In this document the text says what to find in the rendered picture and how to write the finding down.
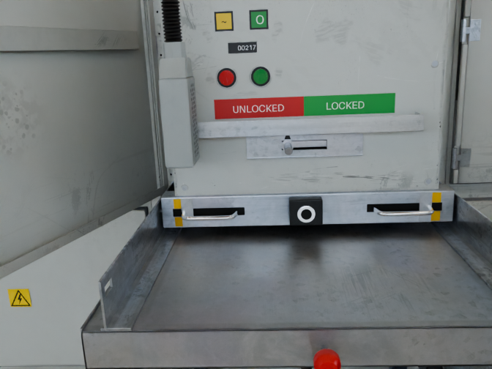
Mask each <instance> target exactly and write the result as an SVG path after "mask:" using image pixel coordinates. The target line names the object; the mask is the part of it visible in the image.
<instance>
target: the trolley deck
mask: <svg viewBox="0 0 492 369"><path fill-rule="evenodd" d="M102 325H103V313H102V308H101V301H100V300H99V302H98V303H97V304H96V306H95V307H94V309H93V311H92V312H91V313H90V314H89V316H88V318H87V319H86V320H85V322H84V323H83V325H82V327H81V328H80V332H81V341H82V346H83V356H84V362H85V367H86V369H166V368H314V365H313V358H314V356H315V354H316V353H317V352H318V351H320V350H321V346H323V345H326V346H327V347H328V349H332V350H333V351H335V352H336V353H337V354H338V356H339V357H340V363H341V367H414V366H492V290H491V289H490V288H489V287H488V286H487V285H486V284H485V282H484V281H483V280H482V279H481V278H480V277H479V276H478V275H477V274H476V273H475V272H474V270H473V269H472V268H471V267H470V266H469V265H468V264H467V263H466V262H465V261H464V260H463V259H462V258H461V257H460V256H459V255H458V254H457V253H456V252H455V251H454V250H453V249H452V248H451V246H450V245H449V244H448V243H447V242H446V241H445V240H444V239H443V238H442V237H441V236H440V235H439V233H438V232H437V231H436V230H435V229H434V228H433V227H432V226H431V225H430V224H429V223H428V222H416V223H352V224H322V225H253V226H220V227H186V228H182V230H181V231H180V233H179V235H178V237H177V239H176V241H175V243H174V246H173V247H172V249H171V252H170V253H169V255H168V257H167V259H166V261H165V263H164V265H163V268H162V270H161V272H160V274H159V276H158V278H157V280H156V282H155V284H154V286H153V288H152V290H151V292H150V294H149V296H148V298H147V300H146V302H145V304H144V306H143V308H142V310H141V313H140V315H139V317H138V319H137V321H136V323H135V325H134V327H133V329H132V331H101V329H100V328H101V327H102Z"/></svg>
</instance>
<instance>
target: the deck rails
mask: <svg viewBox="0 0 492 369"><path fill-rule="evenodd" d="M166 191H174V181H172V183H171V184H170V185H169V187H168V188H167V190H166ZM166 191H165V192H166ZM164 194H165V193H163V195H164ZM163 195H162V196H161V198H162V197H163ZM161 198H160V199H159V201H158V202H157V203H156V204H155V205H154V207H153V208H152V210H151V211H150V213H149V214H148V215H147V216H146V218H145V219H144V221H143V222H142V224H140V226H139V227H138V229H137V230H136V231H135V233H134V234H133V235H132V237H131V238H130V240H129V241H128V242H127V244H126V245H125V246H124V247H123V249H122V250H121V252H120V253H119V254H118V256H117V257H116V258H115V260H114V261H113V263H112V264H111V265H110V266H109V268H108V269H107V270H106V272H105V273H104V275H103V276H102V277H101V278H100V280H99V281H98V285H99V291H100V301H101V308H102V318H103V325H102V327H101V328H100V329H101V331H132V329H133V327H134V325H135V323H136V321H137V319H138V317H139V315H140V313H141V310H142V308H143V306H144V304H145V302H146V300H147V298H148V296H149V294H150V292H151V290H152V288H153V286H154V284H155V282H156V280H157V278H158V276H159V274H160V272H161V270H162V268H163V265H164V263H165V261H166V259H167V257H168V255H169V253H170V252H171V249H172V247H173V246H174V243H175V241H176V239H177V237H178V235H179V233H180V231H181V230H182V228H163V214H162V213H160V208H161V207H162V206H161ZM428 223H429V224H430V225H431V226H432V227H433V228H434V229H435V230H436V231H437V232H438V233H439V235H440V236H441V237H442V238H443V239H444V240H445V241H446V242H447V243H448V244H449V245H450V246H451V248H452V249H453V250H454V251H455V252H456V253H457V254H458V255H459V256H460V257H461V258H462V259H463V260H464V261H465V262H466V263H467V264H468V265H469V266H470V267H471V268H472V269H473V270H474V272H475V273H476V274H477V275H478V276H479V277H480V278H481V279H482V280H483V281H484V282H485V284H486V285H487V286H488V287H489V288H490V289H491V290H492V220H490V219H489V218H488V217H486V216H485V215H484V214H483V213H481V212H480V211H478V210H477V209H475V208H474V207H473V206H472V205H471V204H469V203H468V202H467V201H465V200H464V199H462V198H461V197H460V196H459V195H457V194H456V193H455V195H454V206H453V216H452V221H449V222H428ZM108 281H110V285H111V287H110V288H109V289H108V291H107V293H105V286H106V284H107V283H108Z"/></svg>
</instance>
